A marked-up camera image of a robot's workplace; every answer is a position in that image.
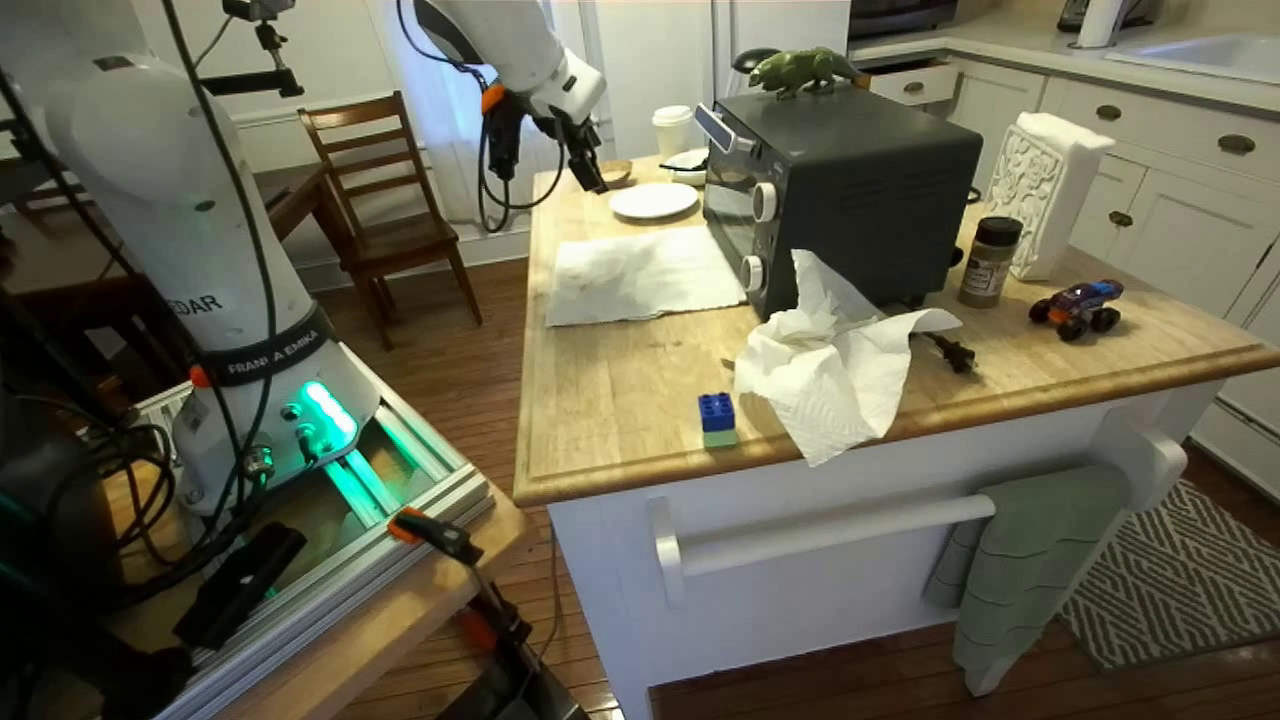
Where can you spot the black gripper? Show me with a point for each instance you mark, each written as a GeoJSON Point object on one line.
{"type": "Point", "coordinates": [577, 142]}

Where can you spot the white plate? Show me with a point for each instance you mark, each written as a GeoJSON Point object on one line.
{"type": "Point", "coordinates": [652, 203]}

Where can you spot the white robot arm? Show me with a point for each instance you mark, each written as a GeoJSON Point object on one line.
{"type": "Point", "coordinates": [536, 78]}

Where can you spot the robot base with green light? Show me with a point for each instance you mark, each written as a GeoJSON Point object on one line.
{"type": "Point", "coordinates": [283, 423]}

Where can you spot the white lidded cup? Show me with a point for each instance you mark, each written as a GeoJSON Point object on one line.
{"type": "Point", "coordinates": [670, 127]}

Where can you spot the flat white paper towel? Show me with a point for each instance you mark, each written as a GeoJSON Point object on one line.
{"type": "Point", "coordinates": [642, 277]}

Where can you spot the upper white oven knob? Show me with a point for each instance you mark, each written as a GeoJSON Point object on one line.
{"type": "Point", "coordinates": [767, 203]}

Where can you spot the white oven knob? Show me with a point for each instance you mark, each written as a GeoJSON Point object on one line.
{"type": "Point", "coordinates": [753, 274]}
{"type": "Point", "coordinates": [767, 203]}

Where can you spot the lower white oven knob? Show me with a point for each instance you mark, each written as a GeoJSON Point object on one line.
{"type": "Point", "coordinates": [753, 274]}

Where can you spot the wooden chair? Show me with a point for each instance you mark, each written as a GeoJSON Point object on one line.
{"type": "Point", "coordinates": [387, 203]}

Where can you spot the green potted plant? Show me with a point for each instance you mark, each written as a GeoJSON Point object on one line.
{"type": "Point", "coordinates": [793, 72]}

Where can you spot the blue green sponge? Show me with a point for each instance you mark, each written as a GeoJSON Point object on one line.
{"type": "Point", "coordinates": [716, 418]}

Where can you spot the black toaster oven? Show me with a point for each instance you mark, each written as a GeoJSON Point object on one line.
{"type": "Point", "coordinates": [871, 187]}

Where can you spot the crumpled white paper towel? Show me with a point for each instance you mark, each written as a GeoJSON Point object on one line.
{"type": "Point", "coordinates": [835, 365]}

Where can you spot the spice jar black lid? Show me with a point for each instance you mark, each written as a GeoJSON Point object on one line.
{"type": "Point", "coordinates": [991, 258]}

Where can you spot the toy monster truck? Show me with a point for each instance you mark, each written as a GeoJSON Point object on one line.
{"type": "Point", "coordinates": [1082, 308]}

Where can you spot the black phone device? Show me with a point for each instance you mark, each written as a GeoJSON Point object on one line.
{"type": "Point", "coordinates": [238, 584]}

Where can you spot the green hanging towel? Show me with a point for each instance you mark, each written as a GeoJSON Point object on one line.
{"type": "Point", "coordinates": [1011, 574]}

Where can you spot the white towel bar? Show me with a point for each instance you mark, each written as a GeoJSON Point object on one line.
{"type": "Point", "coordinates": [1151, 464]}

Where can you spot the patterned floor rug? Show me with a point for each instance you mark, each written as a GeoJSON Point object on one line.
{"type": "Point", "coordinates": [1176, 583]}

